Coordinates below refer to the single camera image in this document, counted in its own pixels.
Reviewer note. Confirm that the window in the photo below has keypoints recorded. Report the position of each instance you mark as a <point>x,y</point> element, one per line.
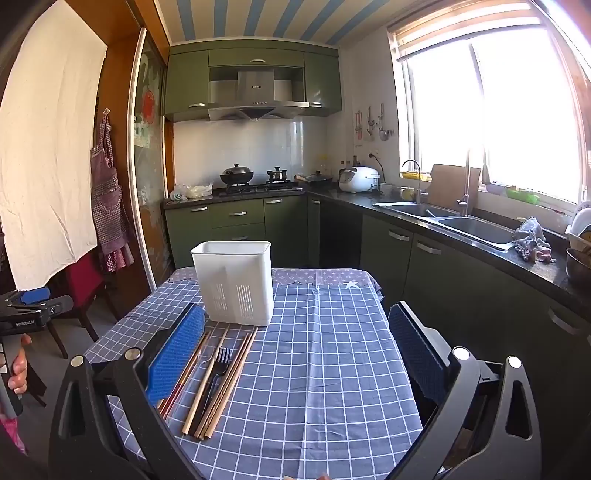
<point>521,129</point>

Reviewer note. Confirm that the gas stove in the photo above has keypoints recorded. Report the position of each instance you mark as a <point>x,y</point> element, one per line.
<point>258,187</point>

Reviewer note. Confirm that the red hanging utensil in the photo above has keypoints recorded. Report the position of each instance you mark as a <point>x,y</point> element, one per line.
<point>358,127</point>

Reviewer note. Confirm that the wooden cutting board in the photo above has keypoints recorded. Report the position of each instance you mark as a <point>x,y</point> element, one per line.
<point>450,187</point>

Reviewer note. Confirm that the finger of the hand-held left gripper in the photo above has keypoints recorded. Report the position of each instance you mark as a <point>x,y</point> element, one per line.
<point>34,295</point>
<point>57,306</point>

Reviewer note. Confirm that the frying pan with lid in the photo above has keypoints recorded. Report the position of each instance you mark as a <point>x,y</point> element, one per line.
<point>317,179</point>

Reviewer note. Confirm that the checked apron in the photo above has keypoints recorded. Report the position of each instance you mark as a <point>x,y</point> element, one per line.
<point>106,207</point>

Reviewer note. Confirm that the red-ended wooden chopstick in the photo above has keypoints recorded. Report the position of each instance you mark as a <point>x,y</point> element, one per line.
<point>194,357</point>
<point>191,369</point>

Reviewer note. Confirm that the red cushioned wooden chair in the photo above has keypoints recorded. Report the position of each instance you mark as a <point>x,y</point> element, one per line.
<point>83,281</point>

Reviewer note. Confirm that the steel range hood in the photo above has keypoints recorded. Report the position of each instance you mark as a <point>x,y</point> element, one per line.
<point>256,92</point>

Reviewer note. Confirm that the blue checked tablecloth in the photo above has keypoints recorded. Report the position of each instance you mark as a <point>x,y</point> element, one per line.
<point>323,369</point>

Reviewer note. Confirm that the white rice cooker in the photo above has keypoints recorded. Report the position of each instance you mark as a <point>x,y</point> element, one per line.
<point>358,180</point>

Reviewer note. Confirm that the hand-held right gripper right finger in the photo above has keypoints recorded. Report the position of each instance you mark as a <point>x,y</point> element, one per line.
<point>415,350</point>

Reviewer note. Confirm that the metal bowl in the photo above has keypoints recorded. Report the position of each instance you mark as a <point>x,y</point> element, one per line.
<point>579,270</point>

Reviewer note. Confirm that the black wok with lid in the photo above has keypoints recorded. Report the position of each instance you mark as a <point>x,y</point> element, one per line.
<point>237,175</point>

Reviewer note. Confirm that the curved steel faucet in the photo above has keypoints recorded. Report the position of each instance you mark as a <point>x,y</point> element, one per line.
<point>418,184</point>

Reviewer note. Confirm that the person's left hand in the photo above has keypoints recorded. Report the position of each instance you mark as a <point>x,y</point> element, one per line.
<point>21,364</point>

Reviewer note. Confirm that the white plastic utensil holder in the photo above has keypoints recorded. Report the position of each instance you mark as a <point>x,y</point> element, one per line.
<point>231,272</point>

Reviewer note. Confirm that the white hanging sheet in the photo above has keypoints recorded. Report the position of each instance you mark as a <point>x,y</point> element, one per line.
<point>46,138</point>

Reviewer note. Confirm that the crumpled dish rag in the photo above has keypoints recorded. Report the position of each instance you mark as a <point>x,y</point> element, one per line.
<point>531,240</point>

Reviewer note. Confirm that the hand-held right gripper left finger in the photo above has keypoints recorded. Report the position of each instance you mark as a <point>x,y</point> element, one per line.
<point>178,350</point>

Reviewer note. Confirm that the black stone countertop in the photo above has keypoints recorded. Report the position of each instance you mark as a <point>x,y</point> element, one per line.
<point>351,199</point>

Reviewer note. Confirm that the light bamboo chopstick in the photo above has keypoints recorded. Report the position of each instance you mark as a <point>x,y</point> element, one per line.
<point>221,383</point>
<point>207,378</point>

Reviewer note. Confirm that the small mug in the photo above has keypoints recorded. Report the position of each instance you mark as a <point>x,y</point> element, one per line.
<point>407,194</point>

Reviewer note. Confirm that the black plastic fork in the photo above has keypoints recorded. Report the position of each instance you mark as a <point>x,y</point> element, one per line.
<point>224,357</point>

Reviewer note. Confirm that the straight steel faucet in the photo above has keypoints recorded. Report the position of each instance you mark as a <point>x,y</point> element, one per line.
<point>464,198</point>

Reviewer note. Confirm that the plain brown wooden chopstick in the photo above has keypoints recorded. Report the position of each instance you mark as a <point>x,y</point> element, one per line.
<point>233,381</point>
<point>226,383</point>

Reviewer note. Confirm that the black built-in appliance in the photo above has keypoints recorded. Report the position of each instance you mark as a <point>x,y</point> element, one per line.
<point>340,235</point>

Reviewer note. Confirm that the steel double sink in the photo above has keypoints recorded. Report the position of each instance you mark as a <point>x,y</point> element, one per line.
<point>475,228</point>

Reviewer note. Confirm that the yellow drain basket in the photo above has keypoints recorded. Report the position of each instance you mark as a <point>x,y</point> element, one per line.
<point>413,175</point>

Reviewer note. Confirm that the white plastic bag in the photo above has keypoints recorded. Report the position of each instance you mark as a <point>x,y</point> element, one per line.
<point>191,191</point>

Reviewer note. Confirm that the white dish rack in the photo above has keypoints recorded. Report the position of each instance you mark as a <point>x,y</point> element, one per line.
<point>579,226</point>

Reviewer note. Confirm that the sliding glass door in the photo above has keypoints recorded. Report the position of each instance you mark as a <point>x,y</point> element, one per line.
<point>150,161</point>

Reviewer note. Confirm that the green base cabinets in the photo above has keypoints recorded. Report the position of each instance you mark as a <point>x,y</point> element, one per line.
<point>240,214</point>

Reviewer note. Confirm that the hanging kitchen utensil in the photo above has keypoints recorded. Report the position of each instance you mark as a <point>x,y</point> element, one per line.
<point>370,124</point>
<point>383,124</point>

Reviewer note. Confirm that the green wall cabinets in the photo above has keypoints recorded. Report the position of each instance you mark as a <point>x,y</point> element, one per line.
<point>187,78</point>

